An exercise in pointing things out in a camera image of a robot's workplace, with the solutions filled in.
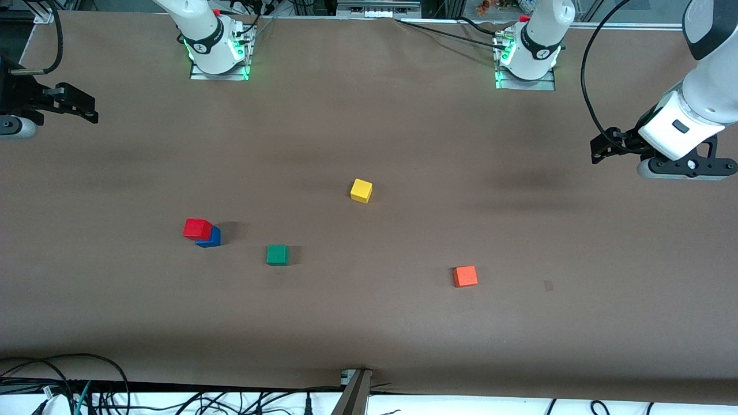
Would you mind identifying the black cable across table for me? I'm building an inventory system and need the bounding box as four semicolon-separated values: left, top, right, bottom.
397;17;503;50

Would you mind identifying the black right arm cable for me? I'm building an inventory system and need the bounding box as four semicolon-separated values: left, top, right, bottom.
8;0;63;76

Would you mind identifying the blue wooden block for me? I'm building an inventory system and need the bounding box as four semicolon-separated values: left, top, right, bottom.
195;225;222;248

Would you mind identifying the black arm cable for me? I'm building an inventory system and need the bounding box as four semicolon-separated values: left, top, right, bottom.
580;0;636;138
8;0;63;76

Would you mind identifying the red wooden block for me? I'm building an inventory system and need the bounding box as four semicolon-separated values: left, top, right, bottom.
183;218;213;242

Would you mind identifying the white power strip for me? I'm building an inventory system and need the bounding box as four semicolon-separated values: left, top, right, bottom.
337;0;422;18

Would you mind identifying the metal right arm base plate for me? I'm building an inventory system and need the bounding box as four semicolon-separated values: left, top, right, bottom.
190;24;254;81

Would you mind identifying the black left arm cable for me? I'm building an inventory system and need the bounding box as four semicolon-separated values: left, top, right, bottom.
580;0;636;138

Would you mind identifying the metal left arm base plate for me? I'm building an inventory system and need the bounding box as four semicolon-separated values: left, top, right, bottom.
494;32;558;91

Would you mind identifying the green cable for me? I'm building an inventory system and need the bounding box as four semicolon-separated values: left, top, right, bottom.
73;380;93;415

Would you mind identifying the brown paper table cover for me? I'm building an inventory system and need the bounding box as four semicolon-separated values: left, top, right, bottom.
0;10;738;405

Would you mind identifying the looping black cable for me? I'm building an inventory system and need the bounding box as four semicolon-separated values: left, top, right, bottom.
0;353;131;415

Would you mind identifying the aluminium frame corner bracket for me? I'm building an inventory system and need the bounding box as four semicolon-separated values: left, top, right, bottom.
23;0;59;25

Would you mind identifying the grey metal post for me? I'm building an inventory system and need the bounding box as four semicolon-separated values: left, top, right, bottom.
331;368;373;415

